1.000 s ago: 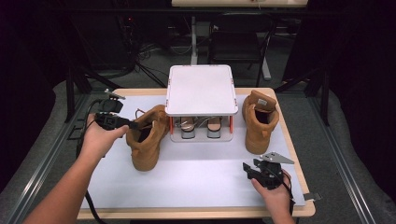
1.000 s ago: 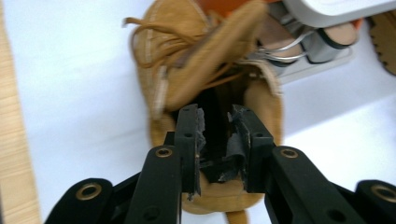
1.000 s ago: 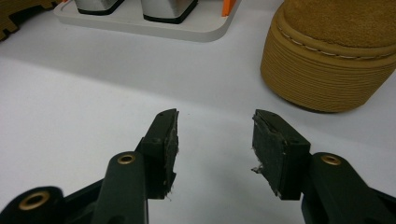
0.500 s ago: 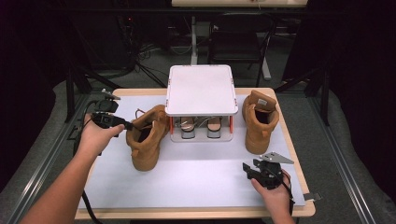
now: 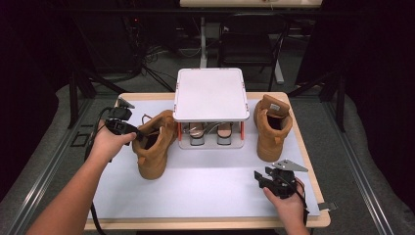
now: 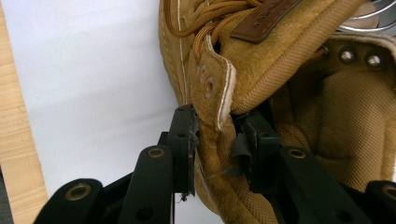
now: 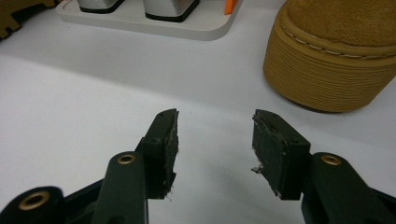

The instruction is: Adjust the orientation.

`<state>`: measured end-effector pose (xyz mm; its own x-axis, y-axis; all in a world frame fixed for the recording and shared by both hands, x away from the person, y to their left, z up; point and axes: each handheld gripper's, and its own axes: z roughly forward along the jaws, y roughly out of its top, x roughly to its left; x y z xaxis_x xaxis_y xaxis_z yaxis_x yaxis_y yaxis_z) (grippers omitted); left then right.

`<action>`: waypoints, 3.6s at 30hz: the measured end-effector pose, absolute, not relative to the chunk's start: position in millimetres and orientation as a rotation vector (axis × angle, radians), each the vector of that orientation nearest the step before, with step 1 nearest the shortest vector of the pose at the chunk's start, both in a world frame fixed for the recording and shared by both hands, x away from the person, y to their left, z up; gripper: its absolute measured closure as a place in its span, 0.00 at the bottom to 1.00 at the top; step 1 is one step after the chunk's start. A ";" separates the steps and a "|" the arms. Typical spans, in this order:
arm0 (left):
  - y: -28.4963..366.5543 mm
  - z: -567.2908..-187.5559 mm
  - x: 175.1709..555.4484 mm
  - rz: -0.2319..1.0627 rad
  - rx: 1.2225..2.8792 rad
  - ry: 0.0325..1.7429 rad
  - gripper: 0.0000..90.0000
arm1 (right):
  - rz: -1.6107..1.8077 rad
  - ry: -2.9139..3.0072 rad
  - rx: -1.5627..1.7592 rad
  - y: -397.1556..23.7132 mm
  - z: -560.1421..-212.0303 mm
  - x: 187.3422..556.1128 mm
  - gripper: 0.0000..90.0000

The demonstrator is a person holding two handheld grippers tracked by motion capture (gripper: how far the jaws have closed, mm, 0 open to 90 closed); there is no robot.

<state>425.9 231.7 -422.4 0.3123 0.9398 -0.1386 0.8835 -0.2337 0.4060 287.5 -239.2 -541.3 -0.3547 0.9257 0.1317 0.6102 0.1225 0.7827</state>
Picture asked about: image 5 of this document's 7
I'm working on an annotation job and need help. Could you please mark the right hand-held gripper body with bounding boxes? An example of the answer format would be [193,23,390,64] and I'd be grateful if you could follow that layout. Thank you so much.
[267,159,309,200]

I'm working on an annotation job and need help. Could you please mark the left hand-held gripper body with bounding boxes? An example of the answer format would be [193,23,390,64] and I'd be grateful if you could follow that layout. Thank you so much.
[104,97,136,135]

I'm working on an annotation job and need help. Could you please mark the tan suede boot with label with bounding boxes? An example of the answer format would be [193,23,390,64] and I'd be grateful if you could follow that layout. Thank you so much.
[254,94,294,164]

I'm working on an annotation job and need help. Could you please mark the black rhinestone strap sandal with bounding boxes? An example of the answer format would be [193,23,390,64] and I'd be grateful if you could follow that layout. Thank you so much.
[183,121,209,147]
[208,121,235,146]

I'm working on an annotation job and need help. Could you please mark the white two-tier shoe rack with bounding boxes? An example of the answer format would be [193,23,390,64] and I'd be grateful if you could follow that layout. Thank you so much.
[172,68,251,151]

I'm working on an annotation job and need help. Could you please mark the person's left hand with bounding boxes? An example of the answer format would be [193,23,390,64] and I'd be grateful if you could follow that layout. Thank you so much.
[87,119,137,165]

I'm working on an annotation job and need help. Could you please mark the person's right hand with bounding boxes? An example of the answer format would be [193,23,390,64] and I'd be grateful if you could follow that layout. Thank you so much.
[262,178,310,235]

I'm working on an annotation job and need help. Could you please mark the grey metal table clip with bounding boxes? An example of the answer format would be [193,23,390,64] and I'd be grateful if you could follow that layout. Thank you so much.
[317,202,339,212]

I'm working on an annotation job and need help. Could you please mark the black metal stand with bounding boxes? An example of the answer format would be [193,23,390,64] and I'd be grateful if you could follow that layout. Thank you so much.
[67,63,129,129]
[287,70,346,133]

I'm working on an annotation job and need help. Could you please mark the white table mat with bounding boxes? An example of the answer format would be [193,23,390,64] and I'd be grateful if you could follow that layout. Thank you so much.
[87,99,321,219]

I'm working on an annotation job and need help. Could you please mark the black folding chair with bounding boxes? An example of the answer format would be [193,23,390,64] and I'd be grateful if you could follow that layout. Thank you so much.
[217,13,292,92]

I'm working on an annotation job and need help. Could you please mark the white background desk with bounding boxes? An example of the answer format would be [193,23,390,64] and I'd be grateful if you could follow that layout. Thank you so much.
[179,0,324,85]

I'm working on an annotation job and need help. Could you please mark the right hand-held gripper black cable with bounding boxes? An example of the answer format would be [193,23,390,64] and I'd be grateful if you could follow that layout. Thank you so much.
[287,175,311,227]

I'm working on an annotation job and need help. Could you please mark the bundle of floor cables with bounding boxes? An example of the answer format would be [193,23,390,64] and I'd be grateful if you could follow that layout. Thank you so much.
[123,16,176,93]

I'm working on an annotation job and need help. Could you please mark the grey metal floor rail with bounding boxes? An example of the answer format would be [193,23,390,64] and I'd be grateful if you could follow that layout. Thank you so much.
[4,99,93,235]
[322,101,396,235]

